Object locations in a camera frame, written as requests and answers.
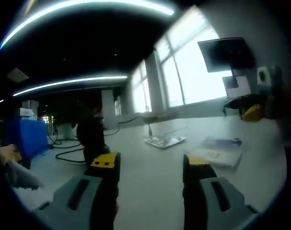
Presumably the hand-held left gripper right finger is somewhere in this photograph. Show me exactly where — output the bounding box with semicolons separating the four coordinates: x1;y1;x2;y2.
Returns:
183;154;258;230

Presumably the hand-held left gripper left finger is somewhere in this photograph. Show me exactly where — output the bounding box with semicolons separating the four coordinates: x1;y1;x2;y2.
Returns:
32;152;121;230

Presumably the clear blue-striped sheet goods packet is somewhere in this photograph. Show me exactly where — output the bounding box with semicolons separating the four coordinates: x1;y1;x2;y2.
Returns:
186;136;244;166

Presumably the silver foil snack packet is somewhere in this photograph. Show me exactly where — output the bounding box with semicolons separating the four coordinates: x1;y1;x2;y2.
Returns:
145;138;186;150

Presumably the light screen monitor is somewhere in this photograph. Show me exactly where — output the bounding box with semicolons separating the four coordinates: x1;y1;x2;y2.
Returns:
222;75;252;99

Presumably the dark hanging monitor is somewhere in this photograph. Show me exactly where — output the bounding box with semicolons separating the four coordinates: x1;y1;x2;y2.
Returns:
197;37;256;73

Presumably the white table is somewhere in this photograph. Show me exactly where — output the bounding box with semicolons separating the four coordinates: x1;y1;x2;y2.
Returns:
13;115;287;216

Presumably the black barcode scanner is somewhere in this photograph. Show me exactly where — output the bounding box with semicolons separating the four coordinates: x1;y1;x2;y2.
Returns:
76;105;111;166

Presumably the potted green plant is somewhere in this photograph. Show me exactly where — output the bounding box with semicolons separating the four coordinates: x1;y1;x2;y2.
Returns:
53;100;88;140

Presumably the blue plastic bin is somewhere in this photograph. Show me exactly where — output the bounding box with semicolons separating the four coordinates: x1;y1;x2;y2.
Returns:
2;118;49;163

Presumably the yellow box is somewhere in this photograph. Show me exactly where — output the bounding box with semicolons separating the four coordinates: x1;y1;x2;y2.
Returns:
0;145;23;165

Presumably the straight ceiling light strip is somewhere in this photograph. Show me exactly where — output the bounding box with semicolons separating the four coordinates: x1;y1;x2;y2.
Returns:
12;75;128;97

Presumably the ceiling air conditioner panel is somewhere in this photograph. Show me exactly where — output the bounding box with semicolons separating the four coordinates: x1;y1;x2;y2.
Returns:
6;68;30;82

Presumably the long curved ceiling light strip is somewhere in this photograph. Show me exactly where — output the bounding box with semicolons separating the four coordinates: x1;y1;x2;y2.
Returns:
0;0;175;51

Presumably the black gooseneck cable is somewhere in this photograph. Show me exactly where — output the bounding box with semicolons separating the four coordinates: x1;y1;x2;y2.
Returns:
145;118;153;138

